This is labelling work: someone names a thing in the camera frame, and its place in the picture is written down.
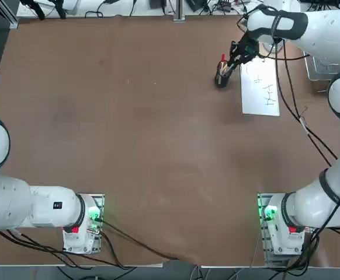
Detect aluminium frame profile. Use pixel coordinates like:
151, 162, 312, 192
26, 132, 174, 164
0, 0, 19, 29

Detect silver mesh tray rack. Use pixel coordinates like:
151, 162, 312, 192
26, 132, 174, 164
304, 52, 340, 94

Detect black cable on table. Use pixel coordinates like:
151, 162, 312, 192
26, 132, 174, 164
99, 220, 179, 261

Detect blue white marker pen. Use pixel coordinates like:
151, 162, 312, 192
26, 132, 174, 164
224, 59, 237, 74

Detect black mesh pen holder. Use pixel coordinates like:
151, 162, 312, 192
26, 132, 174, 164
214, 59, 234, 88

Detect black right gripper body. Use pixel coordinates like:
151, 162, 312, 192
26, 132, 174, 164
237, 33, 260, 61

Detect black stand legs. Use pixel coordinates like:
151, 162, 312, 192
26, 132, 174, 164
20, 0, 68, 20

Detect white A4 paper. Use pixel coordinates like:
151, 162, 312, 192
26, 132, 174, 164
239, 59, 280, 117

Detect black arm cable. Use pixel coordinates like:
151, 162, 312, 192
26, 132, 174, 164
268, 39, 339, 169

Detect white box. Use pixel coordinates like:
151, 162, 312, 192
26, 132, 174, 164
62, 0, 81, 16

